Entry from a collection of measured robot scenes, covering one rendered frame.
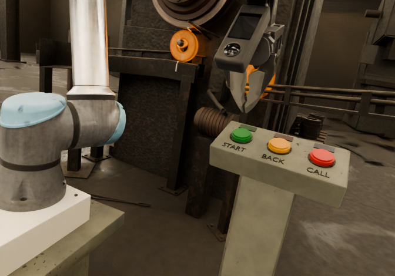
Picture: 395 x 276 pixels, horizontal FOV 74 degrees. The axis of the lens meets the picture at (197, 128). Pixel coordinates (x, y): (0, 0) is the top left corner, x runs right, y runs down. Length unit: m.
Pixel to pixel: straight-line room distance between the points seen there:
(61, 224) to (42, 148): 0.18
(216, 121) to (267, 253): 0.69
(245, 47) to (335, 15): 7.09
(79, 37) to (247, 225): 0.56
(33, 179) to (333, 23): 7.18
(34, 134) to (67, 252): 0.26
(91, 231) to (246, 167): 0.41
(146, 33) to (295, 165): 1.34
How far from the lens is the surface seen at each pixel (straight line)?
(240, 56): 0.38
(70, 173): 1.68
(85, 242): 0.70
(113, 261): 1.10
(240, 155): 0.49
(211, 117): 1.16
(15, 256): 0.64
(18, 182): 0.66
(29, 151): 0.63
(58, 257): 0.67
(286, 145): 0.51
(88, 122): 0.66
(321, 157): 0.50
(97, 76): 0.70
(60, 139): 0.64
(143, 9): 1.78
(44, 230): 0.66
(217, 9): 1.35
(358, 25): 7.42
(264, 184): 0.51
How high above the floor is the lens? 0.73
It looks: 14 degrees down
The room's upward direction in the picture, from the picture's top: 9 degrees clockwise
